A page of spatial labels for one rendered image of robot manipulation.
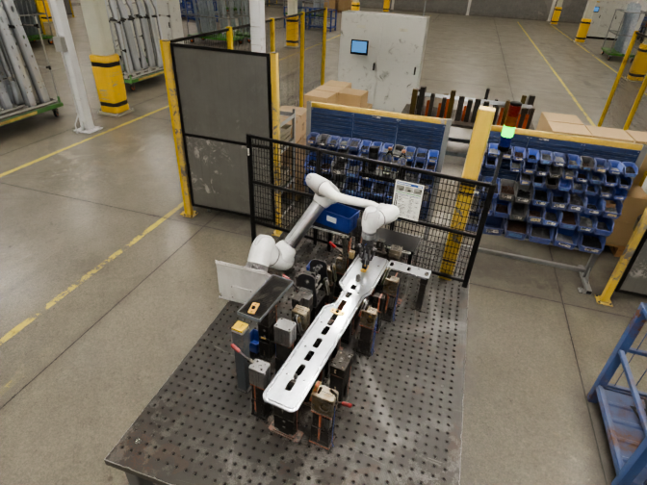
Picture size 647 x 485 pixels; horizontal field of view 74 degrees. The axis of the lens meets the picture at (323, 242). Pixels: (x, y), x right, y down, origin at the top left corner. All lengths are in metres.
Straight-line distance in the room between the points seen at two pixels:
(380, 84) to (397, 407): 7.43
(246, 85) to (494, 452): 3.80
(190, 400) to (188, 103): 3.35
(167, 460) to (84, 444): 1.17
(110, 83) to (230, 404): 8.01
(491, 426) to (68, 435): 2.89
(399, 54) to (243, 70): 4.90
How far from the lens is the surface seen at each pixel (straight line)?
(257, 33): 6.69
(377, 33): 9.04
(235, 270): 2.92
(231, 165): 5.00
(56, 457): 3.48
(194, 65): 4.88
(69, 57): 8.78
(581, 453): 3.68
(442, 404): 2.60
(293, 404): 2.11
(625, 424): 3.78
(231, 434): 2.40
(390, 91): 9.15
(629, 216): 5.84
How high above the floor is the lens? 2.69
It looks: 33 degrees down
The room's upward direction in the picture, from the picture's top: 3 degrees clockwise
